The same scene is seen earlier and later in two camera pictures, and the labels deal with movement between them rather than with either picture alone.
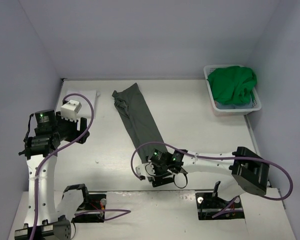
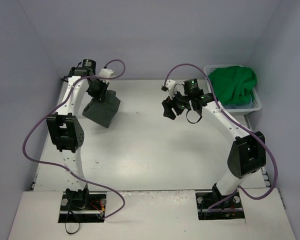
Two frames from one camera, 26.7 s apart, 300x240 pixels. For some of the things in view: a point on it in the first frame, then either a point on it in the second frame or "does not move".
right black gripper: x=158 y=182 → x=172 y=106
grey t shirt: x=130 y=105 → x=102 y=111
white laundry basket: x=256 y=105 does not move
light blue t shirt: x=226 y=106 does not move
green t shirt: x=232 y=84 does not move
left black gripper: x=80 y=130 → x=100 y=91
